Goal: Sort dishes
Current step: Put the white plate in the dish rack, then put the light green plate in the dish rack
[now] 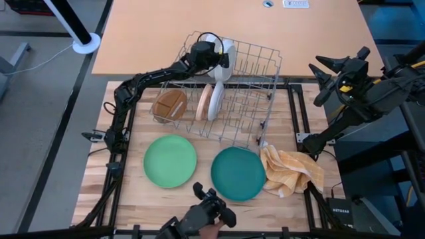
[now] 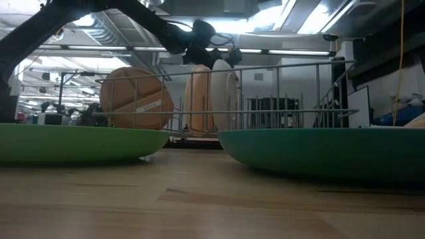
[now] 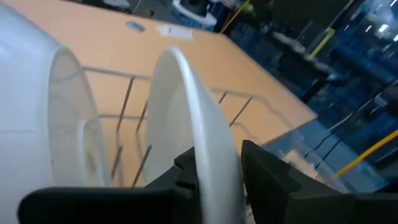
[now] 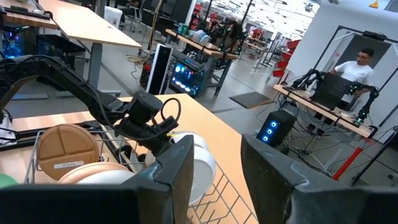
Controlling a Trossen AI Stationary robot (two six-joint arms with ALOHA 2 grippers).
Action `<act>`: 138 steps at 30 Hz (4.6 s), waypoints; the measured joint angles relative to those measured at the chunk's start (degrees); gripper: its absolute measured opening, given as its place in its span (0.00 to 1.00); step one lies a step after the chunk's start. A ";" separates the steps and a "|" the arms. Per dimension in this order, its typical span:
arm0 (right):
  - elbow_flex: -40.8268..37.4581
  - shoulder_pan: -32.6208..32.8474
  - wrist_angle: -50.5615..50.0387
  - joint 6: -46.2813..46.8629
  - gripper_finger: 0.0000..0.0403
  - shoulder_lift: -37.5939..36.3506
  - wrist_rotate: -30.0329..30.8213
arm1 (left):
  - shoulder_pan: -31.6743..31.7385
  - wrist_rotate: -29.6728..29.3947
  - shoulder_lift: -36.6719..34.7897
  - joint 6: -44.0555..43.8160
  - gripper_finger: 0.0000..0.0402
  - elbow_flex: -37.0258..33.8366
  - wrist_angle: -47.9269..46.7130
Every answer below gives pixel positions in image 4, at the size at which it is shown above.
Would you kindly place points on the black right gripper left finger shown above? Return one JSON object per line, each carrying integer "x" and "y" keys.
{"x": 93, "y": 205}

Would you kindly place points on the wooden workbench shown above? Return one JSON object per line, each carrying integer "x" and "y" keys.
{"x": 199, "y": 45}

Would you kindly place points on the brown divided wooden plate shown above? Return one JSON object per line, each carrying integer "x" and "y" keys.
{"x": 68, "y": 149}

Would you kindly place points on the light tan desk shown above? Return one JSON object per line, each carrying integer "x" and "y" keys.
{"x": 211, "y": 124}

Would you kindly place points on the black computer tower blue fans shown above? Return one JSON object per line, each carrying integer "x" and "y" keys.
{"x": 275, "y": 129}

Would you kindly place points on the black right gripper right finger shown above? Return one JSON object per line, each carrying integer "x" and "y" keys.
{"x": 311, "y": 202}

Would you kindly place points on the person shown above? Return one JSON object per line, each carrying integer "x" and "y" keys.
{"x": 354, "y": 71}

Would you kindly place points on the black mesh basket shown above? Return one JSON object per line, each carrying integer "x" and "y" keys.
{"x": 332, "y": 90}

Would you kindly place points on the light green plate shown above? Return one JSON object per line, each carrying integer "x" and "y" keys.
{"x": 6, "y": 181}

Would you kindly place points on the black floor mat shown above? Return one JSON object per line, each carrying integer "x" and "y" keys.
{"x": 250, "y": 100}

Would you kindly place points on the white computer side panel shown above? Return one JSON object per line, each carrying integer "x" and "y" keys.
{"x": 159, "y": 68}

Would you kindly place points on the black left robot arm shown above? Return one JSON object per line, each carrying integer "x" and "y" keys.
{"x": 62, "y": 81}

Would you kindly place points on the glowing computer case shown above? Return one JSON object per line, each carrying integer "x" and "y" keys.
{"x": 186, "y": 76}

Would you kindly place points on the wooden robot station table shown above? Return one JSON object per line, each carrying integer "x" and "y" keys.
{"x": 326, "y": 109}

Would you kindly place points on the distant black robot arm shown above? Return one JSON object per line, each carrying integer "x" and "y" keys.
{"x": 367, "y": 99}
{"x": 306, "y": 77}

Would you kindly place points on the red storage bins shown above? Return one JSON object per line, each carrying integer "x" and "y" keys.
{"x": 284, "y": 59}

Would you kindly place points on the tan standing desk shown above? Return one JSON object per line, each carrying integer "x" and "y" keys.
{"x": 93, "y": 25}

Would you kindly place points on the white bin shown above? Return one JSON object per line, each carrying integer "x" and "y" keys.
{"x": 113, "y": 17}

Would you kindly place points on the distant black station frame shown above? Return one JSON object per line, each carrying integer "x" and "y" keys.
{"x": 351, "y": 30}

